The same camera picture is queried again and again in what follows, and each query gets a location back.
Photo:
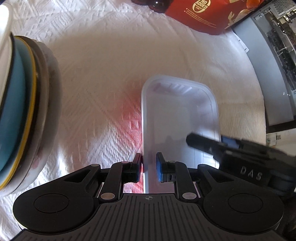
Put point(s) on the red quail eggs bag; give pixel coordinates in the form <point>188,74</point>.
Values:
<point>211,16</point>

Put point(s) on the white plate gold rim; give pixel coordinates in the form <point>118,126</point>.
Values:
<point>25,120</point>

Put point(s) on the white ceramic bowl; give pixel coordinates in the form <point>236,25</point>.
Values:
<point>6,47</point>

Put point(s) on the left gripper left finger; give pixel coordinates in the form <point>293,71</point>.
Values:
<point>118,175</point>

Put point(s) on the stainless steel bowl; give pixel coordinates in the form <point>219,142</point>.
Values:
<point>41,125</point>

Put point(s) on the white textured tablecloth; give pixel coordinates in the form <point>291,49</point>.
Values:
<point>106,51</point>

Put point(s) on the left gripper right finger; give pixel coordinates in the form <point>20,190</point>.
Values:
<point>178,174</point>

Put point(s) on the grey computer case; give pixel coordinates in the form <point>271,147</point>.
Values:
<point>269,36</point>

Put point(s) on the white plastic tray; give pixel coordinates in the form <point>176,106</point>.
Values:
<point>171,109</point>

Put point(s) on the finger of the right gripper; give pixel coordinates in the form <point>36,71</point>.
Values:
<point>205,144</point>
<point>230,142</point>

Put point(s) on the panda figurine red suit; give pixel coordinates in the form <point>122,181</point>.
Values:
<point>159,6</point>

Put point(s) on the blue bowl white inside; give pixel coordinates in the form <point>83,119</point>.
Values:
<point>13,108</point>

